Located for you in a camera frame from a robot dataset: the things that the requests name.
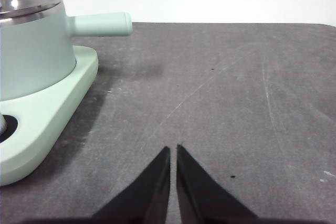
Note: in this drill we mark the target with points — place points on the green breakfast maker base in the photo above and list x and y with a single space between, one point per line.
52 119

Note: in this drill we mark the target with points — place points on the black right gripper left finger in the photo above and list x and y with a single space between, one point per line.
147 195

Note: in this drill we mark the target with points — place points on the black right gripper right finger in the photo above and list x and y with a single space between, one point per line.
199 195

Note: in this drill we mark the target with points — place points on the silver control knob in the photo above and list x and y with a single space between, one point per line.
2 124

